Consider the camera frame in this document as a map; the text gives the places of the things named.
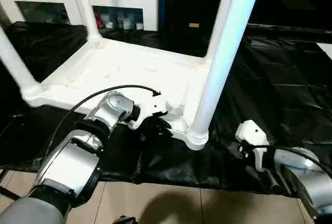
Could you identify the long black bar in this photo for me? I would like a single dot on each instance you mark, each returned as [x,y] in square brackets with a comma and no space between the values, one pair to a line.
[285,29]

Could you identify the small tan block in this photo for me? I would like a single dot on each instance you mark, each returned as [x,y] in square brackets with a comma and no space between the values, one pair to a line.
[194,25]

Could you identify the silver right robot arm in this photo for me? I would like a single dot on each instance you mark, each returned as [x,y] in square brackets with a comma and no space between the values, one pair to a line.
[311,182]

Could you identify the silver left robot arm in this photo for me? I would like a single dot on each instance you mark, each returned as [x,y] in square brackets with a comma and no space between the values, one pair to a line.
[67,161]

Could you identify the red packet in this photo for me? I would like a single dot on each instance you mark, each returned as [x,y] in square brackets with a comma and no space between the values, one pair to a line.
[99,20]

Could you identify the black stand leg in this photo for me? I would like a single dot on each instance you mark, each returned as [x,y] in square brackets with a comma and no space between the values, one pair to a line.
[10,194]

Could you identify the white flat board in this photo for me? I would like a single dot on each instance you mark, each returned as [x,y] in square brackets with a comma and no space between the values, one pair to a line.
[326,49]

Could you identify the white jar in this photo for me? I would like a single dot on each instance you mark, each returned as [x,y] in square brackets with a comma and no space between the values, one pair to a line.
[139,25]
[127,21]
[109,24]

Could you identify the black mat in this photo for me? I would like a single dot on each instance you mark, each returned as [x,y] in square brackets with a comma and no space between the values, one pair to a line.
[272,91]

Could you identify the white plastic table leg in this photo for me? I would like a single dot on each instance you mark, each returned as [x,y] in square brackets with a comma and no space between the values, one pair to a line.
[15,60]
[86,8]
[225,60]
[214,34]

